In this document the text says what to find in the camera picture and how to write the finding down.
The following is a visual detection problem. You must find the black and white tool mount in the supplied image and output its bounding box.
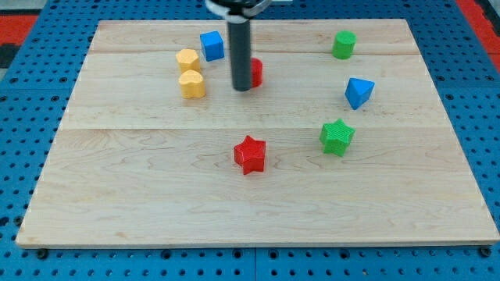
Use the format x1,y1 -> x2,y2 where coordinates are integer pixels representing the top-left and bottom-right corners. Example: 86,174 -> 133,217
205,0 -> 272,22

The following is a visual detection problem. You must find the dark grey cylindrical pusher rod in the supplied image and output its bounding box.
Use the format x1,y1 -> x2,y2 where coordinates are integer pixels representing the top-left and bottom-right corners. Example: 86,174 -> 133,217
227,20 -> 252,92

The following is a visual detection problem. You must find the red cylinder block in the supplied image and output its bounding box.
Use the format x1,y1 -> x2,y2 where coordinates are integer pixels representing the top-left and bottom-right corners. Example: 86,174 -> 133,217
251,58 -> 263,87

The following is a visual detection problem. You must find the blue cube block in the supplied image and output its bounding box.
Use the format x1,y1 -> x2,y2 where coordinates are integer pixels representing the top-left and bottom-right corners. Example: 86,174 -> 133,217
199,30 -> 225,62

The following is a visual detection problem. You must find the yellow hexagon block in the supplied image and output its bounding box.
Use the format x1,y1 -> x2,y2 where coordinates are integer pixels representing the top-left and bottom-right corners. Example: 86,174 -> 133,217
176,48 -> 201,73

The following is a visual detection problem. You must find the yellow heart block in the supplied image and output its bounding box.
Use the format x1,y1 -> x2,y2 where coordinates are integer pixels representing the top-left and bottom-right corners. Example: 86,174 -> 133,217
178,69 -> 205,99

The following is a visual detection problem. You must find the green cylinder block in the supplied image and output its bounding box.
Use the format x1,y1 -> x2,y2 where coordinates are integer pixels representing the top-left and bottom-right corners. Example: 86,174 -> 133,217
331,30 -> 357,59

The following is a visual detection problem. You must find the red star block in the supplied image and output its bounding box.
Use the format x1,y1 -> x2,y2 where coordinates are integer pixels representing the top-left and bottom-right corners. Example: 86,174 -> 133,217
234,135 -> 266,175

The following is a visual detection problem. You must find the blue triangle block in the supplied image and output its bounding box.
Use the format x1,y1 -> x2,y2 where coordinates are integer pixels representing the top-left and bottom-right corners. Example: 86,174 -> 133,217
345,77 -> 375,110

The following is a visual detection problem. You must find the green star block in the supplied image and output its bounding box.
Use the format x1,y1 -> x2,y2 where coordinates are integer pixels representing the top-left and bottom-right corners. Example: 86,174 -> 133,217
320,119 -> 355,157

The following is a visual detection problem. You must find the light wooden board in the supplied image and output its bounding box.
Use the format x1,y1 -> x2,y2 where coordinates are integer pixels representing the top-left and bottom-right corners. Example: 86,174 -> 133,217
16,19 -> 499,249

